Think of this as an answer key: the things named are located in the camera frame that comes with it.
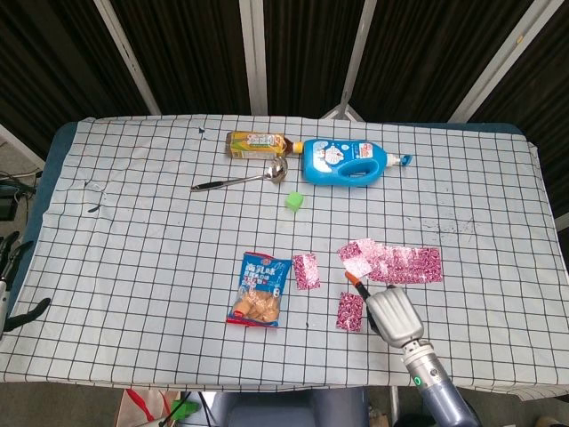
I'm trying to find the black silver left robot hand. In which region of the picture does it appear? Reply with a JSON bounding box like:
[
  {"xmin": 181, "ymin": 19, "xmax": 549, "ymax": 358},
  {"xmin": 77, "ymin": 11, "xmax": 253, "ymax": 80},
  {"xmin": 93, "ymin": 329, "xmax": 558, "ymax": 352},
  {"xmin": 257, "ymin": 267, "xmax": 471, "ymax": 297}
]
[{"xmin": 0, "ymin": 230, "xmax": 52, "ymax": 334}]

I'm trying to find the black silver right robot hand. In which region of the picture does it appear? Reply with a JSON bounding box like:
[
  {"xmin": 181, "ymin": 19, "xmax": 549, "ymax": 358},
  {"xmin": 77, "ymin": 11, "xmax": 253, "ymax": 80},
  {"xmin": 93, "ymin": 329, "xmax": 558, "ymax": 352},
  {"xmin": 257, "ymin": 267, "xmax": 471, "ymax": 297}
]
[{"xmin": 344, "ymin": 270, "xmax": 426, "ymax": 350}]

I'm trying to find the blue biscuit snack packet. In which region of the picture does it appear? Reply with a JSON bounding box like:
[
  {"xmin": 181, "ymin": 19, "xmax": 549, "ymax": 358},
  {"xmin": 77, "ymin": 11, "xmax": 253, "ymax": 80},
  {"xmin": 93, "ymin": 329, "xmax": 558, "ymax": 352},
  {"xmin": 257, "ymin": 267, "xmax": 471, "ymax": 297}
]
[{"xmin": 225, "ymin": 250, "xmax": 293, "ymax": 329}]

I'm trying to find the blue padded table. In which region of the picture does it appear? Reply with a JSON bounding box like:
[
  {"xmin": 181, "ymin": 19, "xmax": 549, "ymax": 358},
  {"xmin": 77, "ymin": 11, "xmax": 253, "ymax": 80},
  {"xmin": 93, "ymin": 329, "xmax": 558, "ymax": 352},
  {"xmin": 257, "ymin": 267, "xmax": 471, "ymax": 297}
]
[{"xmin": 17, "ymin": 116, "xmax": 557, "ymax": 303}]

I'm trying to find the grey blue chair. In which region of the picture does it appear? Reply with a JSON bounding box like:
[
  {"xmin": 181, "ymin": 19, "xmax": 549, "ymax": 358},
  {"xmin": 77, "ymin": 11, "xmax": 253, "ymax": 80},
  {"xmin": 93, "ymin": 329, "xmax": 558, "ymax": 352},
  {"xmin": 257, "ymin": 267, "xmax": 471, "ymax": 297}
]
[{"xmin": 208, "ymin": 387, "xmax": 370, "ymax": 427}]

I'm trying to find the white black checked tablecloth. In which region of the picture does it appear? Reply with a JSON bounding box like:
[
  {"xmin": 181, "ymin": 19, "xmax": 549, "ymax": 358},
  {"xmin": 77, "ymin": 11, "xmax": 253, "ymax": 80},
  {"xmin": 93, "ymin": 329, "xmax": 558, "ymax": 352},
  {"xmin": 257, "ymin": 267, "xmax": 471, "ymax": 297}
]
[{"xmin": 0, "ymin": 114, "xmax": 569, "ymax": 401}]

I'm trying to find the blue detergent pump bottle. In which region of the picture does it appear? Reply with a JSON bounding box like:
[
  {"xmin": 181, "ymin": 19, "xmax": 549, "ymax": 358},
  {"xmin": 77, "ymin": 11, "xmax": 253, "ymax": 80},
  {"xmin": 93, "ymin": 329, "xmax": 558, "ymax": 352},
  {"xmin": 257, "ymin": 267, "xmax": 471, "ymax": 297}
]
[{"xmin": 300, "ymin": 137, "xmax": 414, "ymax": 187}]

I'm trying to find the red white bag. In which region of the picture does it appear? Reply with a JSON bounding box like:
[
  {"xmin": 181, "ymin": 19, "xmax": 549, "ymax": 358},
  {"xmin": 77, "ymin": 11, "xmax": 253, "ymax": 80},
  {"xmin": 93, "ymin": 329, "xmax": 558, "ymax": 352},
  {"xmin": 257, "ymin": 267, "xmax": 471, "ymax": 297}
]
[{"xmin": 116, "ymin": 389, "xmax": 181, "ymax": 427}]

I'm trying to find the green plastic object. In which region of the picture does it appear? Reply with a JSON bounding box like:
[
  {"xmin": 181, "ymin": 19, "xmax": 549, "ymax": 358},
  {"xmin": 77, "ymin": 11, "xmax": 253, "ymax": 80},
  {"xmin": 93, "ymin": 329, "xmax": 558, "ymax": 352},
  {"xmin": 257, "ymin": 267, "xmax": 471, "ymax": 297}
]
[{"xmin": 171, "ymin": 399, "xmax": 200, "ymax": 422}]

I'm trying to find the yellow label tea bottle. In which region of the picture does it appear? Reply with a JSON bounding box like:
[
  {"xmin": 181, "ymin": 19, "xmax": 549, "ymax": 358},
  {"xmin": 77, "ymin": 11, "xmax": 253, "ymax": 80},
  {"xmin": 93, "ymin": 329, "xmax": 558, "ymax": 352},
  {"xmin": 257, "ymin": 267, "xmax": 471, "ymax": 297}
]
[{"xmin": 224, "ymin": 130, "xmax": 305, "ymax": 160}]

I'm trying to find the black device with cables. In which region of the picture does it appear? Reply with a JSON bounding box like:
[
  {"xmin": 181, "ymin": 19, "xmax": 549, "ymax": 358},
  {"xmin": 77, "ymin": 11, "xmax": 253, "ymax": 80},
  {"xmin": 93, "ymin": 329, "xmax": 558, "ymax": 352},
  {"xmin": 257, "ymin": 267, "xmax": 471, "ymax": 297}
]
[{"xmin": 0, "ymin": 171, "xmax": 41, "ymax": 223}]

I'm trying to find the white frame bar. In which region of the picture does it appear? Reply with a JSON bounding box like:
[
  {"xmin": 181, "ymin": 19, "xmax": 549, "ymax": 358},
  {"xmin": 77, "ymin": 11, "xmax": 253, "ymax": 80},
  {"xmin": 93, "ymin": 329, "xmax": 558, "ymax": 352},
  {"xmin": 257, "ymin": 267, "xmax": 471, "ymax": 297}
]
[{"xmin": 0, "ymin": 123, "xmax": 46, "ymax": 166}]

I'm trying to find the steel ladle black handle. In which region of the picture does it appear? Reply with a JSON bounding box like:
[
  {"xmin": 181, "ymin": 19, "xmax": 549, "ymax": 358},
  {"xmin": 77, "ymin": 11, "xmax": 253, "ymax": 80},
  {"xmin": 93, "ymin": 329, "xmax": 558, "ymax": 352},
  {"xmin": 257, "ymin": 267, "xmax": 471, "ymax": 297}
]
[{"xmin": 190, "ymin": 156, "xmax": 289, "ymax": 193}]

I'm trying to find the white frame post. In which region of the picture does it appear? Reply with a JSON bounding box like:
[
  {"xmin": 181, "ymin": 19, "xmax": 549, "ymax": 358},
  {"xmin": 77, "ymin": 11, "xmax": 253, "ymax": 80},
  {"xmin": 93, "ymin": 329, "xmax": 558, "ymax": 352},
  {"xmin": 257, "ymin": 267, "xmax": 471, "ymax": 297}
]
[
  {"xmin": 341, "ymin": 0, "xmax": 379, "ymax": 108},
  {"xmin": 238, "ymin": 0, "xmax": 269, "ymax": 115},
  {"xmin": 92, "ymin": 0, "xmax": 162, "ymax": 116},
  {"xmin": 447, "ymin": 0, "xmax": 557, "ymax": 123}
]

